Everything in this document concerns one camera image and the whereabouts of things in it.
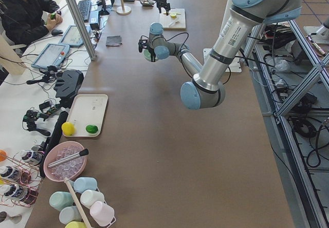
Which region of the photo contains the black keyboard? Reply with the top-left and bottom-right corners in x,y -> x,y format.
78,0 -> 92,22

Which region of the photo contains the white cup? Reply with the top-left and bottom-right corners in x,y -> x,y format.
80,189 -> 105,209

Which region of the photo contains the near blue teach pendant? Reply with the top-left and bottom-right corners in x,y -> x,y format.
31,44 -> 70,69

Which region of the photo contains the cream serving tray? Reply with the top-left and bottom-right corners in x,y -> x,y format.
62,94 -> 108,138

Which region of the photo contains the far blue teach pendant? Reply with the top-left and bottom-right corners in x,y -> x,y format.
59,25 -> 83,48

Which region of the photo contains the bottle in rack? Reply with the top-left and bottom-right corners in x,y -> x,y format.
1,184 -> 28,201
20,150 -> 43,166
1,166 -> 22,182

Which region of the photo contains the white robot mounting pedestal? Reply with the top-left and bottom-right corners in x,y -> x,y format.
202,0 -> 243,73

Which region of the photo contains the pink bowl with ice cubes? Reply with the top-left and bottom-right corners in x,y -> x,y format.
43,141 -> 87,182

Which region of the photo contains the mint green cup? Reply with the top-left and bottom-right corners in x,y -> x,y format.
49,192 -> 74,211

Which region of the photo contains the black computer mouse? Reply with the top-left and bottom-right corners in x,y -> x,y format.
51,29 -> 63,36

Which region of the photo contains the seated person in black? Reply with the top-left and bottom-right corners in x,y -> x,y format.
1,0 -> 63,45

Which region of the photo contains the green lime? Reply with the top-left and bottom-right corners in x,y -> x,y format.
85,124 -> 99,134

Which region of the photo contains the yellow cup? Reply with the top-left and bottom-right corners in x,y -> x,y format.
65,221 -> 86,228

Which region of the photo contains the bottom bottle in rack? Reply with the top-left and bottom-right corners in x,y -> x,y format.
1,184 -> 28,201

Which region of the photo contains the top bottle in rack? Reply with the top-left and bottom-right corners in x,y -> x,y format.
20,150 -> 43,166

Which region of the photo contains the mint green bowl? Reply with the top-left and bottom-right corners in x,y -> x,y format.
143,49 -> 155,62

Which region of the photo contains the pale blue cup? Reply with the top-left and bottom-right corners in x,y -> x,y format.
59,206 -> 82,224

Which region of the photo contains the pink cup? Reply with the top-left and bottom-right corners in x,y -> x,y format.
89,201 -> 116,227

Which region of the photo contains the copper wire bottle rack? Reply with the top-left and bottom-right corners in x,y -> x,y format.
1,150 -> 43,207

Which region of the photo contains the wooden mug tree stand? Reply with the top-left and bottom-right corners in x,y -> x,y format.
116,0 -> 132,15

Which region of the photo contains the metal scoop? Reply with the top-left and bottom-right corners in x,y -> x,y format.
134,0 -> 155,7

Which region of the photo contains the grey folded cloth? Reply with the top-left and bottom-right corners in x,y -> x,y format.
105,35 -> 122,47

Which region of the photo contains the blue teach pendant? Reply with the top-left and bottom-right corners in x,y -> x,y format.
31,44 -> 70,69
59,25 -> 83,48

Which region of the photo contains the light blue cup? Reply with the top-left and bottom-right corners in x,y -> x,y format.
74,177 -> 98,194

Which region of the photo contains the middle bottle in rack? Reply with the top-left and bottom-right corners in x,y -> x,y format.
1,166 -> 22,182

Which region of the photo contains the wooden cutting board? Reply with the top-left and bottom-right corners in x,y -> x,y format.
159,8 -> 186,30

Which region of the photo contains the aluminium frame post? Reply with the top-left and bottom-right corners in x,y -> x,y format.
66,0 -> 97,61

